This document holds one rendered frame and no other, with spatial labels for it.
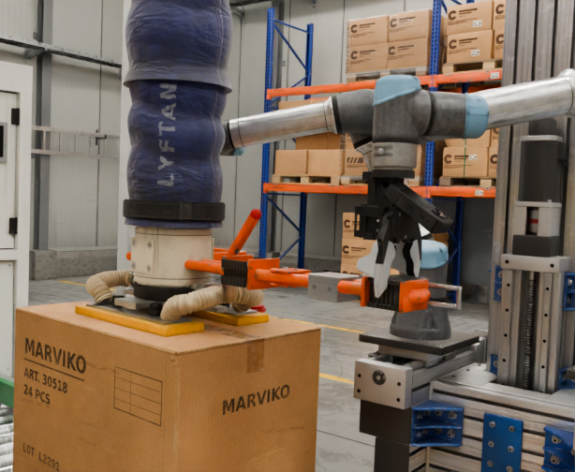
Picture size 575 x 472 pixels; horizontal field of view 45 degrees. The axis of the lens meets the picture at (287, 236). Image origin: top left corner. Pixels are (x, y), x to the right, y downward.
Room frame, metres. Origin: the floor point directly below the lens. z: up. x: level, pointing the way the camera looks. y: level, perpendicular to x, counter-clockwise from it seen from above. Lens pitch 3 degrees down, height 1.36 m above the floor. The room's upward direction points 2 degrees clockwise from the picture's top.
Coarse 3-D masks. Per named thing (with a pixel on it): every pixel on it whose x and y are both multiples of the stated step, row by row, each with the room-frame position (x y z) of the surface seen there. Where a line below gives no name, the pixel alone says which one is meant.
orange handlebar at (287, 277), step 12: (216, 252) 1.70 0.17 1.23; (240, 252) 1.75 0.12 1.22; (192, 264) 1.46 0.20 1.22; (204, 264) 1.44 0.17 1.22; (216, 264) 1.42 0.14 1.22; (264, 276) 1.32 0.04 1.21; (276, 276) 1.29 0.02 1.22; (288, 276) 1.27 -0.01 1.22; (300, 276) 1.26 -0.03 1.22; (348, 288) 1.18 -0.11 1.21; (360, 288) 1.16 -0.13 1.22; (408, 300) 1.10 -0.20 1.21; (420, 300) 1.10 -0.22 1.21
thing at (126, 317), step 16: (80, 304) 1.57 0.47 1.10; (96, 304) 1.55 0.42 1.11; (112, 304) 1.52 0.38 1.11; (160, 304) 1.43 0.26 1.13; (112, 320) 1.46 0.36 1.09; (128, 320) 1.42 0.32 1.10; (144, 320) 1.40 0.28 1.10; (160, 320) 1.38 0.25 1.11; (176, 320) 1.39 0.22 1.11; (192, 320) 1.42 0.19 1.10
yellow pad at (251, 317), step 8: (224, 304) 1.56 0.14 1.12; (192, 312) 1.58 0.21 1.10; (200, 312) 1.56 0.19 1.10; (208, 312) 1.54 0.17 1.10; (224, 312) 1.53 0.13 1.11; (232, 312) 1.52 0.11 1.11; (240, 312) 1.52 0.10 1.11; (248, 312) 1.53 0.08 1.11; (256, 312) 1.55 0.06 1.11; (216, 320) 1.52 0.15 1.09; (224, 320) 1.50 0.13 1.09; (232, 320) 1.48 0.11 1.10; (240, 320) 1.48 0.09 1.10; (248, 320) 1.50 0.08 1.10; (256, 320) 1.51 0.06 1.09; (264, 320) 1.53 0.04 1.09
